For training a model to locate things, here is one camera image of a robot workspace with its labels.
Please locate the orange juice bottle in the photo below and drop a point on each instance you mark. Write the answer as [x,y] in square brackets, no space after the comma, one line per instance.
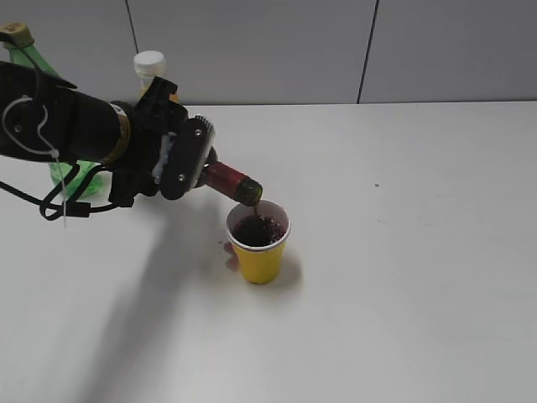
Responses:
[148,65]

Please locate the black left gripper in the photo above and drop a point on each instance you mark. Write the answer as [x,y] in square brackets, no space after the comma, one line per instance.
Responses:
[154,123]

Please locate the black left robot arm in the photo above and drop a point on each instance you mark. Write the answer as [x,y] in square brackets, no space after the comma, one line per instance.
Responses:
[79,126]

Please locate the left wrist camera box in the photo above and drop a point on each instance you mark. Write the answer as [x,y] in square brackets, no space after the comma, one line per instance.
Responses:
[183,156]

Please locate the yellow paper cup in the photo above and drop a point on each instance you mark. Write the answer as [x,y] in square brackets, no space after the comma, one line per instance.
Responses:
[259,264]

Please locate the green plastic soda bottle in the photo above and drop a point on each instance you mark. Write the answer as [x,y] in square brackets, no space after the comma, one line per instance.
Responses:
[25,41]

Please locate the white zip tie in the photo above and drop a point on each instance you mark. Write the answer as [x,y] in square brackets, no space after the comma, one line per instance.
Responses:
[51,151]

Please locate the dark red wine bottle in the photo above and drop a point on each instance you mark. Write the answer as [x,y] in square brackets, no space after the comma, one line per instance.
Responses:
[229,182]

